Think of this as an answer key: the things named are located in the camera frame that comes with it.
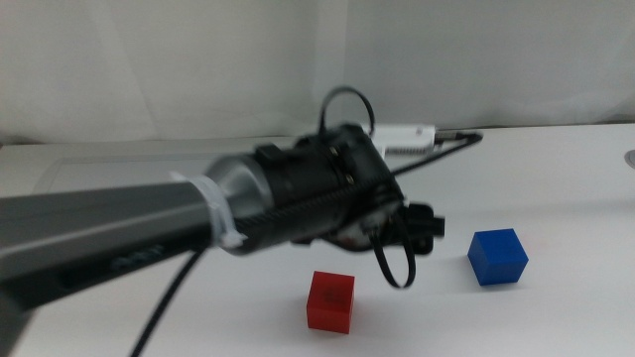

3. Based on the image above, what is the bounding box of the white cloth backdrop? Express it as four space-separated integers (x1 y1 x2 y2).
0 0 635 146

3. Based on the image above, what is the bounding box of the blue cube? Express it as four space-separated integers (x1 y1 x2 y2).
466 227 530 288

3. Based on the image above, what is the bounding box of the silver table cable hatch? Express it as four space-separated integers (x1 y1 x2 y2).
33 143 259 195

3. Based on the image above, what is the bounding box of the thin black cable loop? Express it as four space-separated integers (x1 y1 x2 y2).
370 212 418 291

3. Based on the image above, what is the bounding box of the black flat ribbon cable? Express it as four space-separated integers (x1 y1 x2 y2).
318 85 377 138

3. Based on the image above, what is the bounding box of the red cube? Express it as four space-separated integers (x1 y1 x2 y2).
306 270 356 335

